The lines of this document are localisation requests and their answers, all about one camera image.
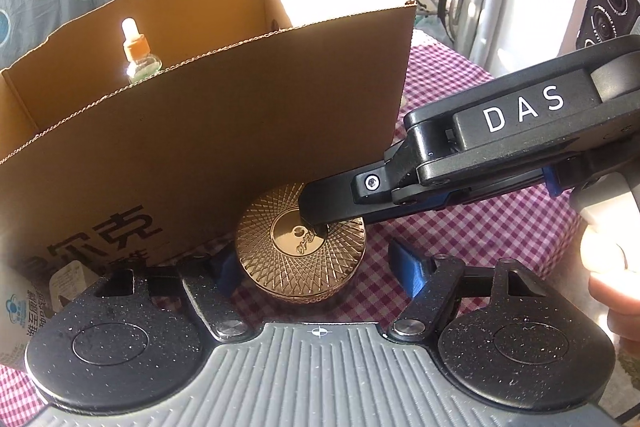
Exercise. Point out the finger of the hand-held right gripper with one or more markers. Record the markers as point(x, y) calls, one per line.
point(350, 197)

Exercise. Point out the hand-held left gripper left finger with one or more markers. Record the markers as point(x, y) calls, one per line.
point(227, 274)

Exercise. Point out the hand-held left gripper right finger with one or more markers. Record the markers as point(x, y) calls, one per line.
point(407, 267)

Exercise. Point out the gold round tin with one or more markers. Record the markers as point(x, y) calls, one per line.
point(280, 267)

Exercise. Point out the brown cardboard box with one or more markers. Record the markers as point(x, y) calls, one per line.
point(200, 132)

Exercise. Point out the green glass dropper bottle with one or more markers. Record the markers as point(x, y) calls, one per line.
point(137, 52)

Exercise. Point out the person's right hand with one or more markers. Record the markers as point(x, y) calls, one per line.
point(607, 297)

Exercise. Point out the pink checked tablecloth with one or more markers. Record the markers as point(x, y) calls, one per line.
point(500, 227)

